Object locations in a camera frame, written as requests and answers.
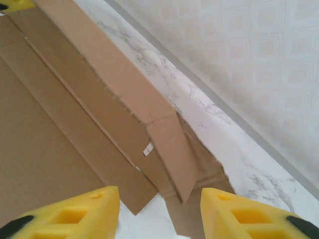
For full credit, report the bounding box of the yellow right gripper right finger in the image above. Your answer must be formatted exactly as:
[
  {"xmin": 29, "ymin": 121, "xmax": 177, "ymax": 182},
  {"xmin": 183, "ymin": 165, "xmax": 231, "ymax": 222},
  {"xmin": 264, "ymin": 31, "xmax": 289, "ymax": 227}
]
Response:
[{"xmin": 200, "ymin": 188, "xmax": 319, "ymax": 239}]

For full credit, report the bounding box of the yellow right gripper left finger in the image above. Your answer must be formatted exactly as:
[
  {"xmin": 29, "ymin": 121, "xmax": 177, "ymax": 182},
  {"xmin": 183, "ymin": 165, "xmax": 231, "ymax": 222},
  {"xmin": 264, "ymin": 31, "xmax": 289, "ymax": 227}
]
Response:
[{"xmin": 0, "ymin": 186, "xmax": 120, "ymax": 239}]

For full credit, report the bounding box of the brown cardboard box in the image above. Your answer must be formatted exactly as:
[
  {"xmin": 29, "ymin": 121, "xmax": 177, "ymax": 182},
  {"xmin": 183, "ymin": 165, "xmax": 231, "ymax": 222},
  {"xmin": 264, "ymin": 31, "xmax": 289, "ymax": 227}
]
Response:
[{"xmin": 0, "ymin": 0, "xmax": 236, "ymax": 239}]

